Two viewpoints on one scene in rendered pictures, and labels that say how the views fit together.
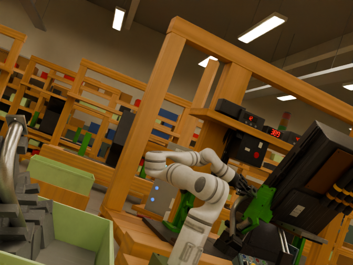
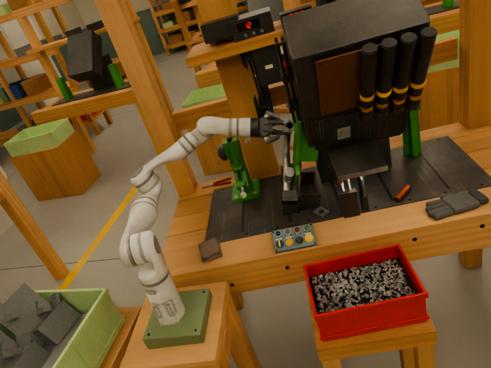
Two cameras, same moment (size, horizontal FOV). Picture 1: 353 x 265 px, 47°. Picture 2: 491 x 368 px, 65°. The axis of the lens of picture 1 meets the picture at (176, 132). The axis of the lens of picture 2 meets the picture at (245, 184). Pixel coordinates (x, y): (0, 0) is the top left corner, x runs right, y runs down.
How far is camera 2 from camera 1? 1.35 m
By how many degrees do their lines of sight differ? 44
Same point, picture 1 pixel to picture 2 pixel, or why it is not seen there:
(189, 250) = (156, 309)
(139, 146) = (164, 132)
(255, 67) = not seen: outside the picture
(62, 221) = (76, 301)
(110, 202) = (180, 190)
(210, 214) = (150, 276)
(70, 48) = not seen: outside the picture
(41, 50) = not seen: outside the picture
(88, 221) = (90, 295)
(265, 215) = (307, 155)
